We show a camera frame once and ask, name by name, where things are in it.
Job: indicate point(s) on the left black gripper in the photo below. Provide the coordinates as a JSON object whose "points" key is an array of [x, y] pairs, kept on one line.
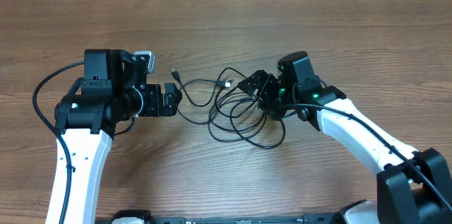
{"points": [[155, 108]]}

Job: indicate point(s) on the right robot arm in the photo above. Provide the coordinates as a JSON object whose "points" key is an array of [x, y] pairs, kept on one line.
{"points": [[412, 186]]}

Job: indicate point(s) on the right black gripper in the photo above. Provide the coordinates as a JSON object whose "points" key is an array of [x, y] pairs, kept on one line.
{"points": [[268, 80]]}

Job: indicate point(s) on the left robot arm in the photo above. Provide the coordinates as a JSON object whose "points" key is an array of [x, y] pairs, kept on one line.
{"points": [[113, 89]]}

